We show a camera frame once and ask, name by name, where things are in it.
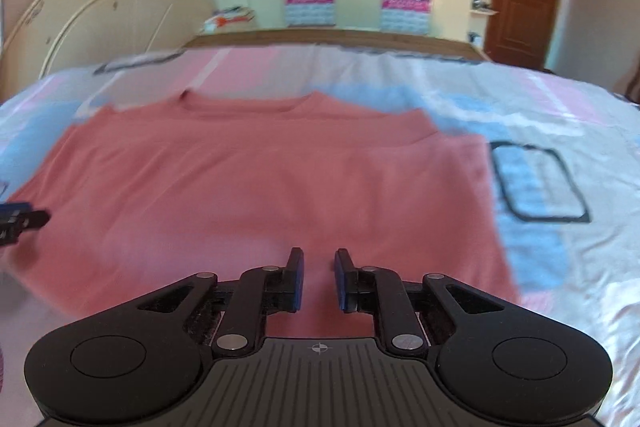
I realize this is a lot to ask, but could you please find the wooden bed footboard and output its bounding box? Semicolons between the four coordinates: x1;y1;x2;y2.
181;28;493;62

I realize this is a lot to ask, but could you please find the patterned pastel bedsheet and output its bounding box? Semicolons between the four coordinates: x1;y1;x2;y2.
0;44;640;427

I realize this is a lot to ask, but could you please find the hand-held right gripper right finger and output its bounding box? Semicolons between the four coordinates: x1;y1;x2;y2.
334;248;506;353

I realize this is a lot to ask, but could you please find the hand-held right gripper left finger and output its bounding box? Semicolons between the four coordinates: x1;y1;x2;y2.
137;247;306;355

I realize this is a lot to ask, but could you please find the pink sweater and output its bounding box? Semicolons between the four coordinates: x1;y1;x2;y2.
5;91;523;340

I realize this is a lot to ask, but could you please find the red and white box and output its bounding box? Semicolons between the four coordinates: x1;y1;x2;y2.
200;6;257;35

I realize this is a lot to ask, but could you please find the cream round headboard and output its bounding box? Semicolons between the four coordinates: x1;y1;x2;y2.
0;0;216;102

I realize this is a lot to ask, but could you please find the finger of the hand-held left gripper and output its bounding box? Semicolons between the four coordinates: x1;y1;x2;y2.
0;202;51;249

